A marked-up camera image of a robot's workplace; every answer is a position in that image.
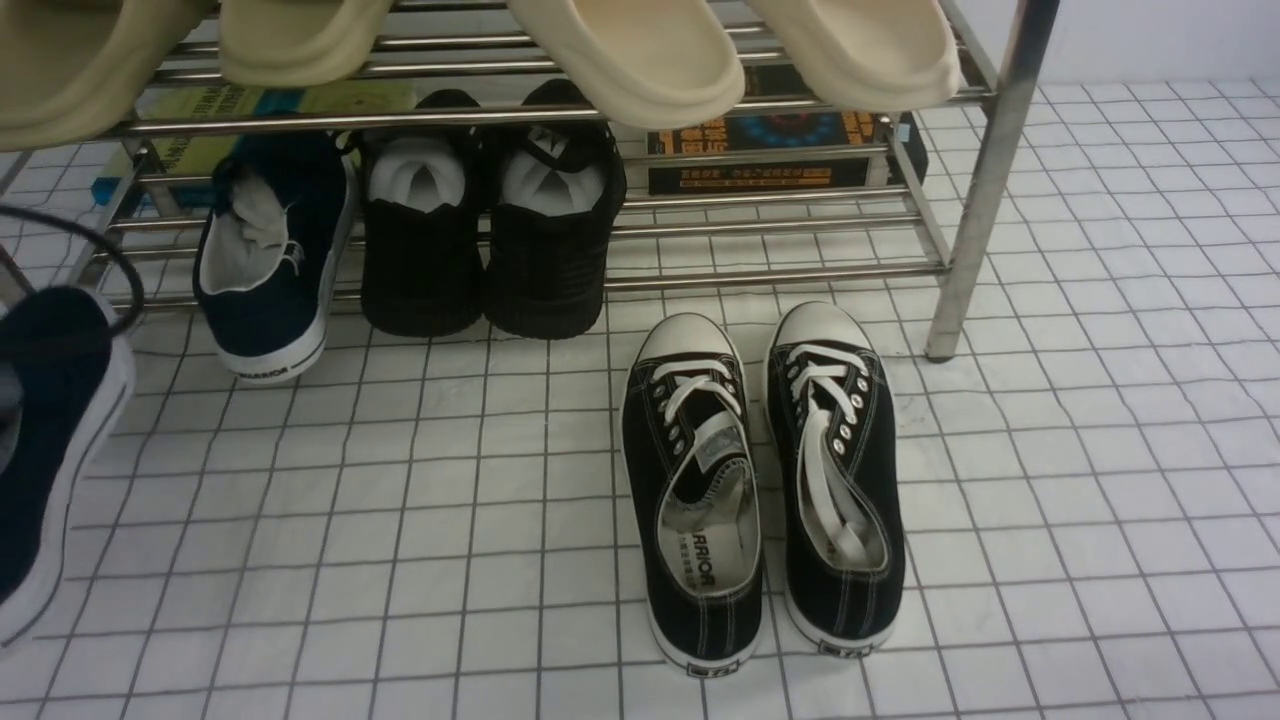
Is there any navy slip-on shoe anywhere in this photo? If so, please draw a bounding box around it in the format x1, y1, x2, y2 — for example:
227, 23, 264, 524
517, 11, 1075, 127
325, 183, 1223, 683
1, 336, 136, 651
192, 129, 358, 384

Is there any stainless steel shoe rack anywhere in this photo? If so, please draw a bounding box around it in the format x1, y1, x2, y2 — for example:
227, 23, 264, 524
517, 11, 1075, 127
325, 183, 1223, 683
95, 1, 1059, 363

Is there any black canvas lace sneaker left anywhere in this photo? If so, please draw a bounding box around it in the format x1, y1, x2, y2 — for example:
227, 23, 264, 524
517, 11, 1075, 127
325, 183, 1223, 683
618, 313, 764, 679

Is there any black canvas lace sneaker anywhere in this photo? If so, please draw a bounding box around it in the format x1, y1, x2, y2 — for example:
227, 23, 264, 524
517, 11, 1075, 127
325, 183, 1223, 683
762, 302, 908, 659
618, 313, 764, 679

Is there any black knit sneaker right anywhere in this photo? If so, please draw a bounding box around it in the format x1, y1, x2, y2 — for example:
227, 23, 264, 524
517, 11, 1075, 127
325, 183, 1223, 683
483, 119, 627, 340

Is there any black knit sneaker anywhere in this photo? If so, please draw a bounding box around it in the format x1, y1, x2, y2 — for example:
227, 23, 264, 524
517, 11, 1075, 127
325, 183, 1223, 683
483, 119, 627, 340
351, 126, 486, 338

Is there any black canvas lace sneaker right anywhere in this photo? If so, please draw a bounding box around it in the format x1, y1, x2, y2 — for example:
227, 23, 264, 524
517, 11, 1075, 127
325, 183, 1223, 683
762, 302, 908, 659

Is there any black knit sneaker left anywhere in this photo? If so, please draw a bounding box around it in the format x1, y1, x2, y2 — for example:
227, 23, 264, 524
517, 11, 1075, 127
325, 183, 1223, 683
351, 126, 486, 338

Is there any black orange book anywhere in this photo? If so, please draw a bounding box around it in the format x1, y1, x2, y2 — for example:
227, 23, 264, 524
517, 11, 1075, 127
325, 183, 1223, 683
644, 110, 882, 196

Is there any cream slipper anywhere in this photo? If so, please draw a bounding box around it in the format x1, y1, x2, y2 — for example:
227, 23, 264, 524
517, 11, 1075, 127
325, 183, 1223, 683
748, 1, 963, 113
506, 1, 745, 131

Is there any cream slipper far right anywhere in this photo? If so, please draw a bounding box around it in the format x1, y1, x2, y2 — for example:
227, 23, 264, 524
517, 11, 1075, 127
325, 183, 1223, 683
748, 1, 963, 113

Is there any beige slipper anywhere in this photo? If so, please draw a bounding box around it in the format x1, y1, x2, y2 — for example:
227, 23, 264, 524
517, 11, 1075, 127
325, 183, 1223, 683
218, 1, 394, 88
1, 1, 215, 152

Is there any beige slipper far left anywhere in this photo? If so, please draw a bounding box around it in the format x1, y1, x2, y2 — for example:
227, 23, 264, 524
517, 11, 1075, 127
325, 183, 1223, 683
1, 1, 215, 152

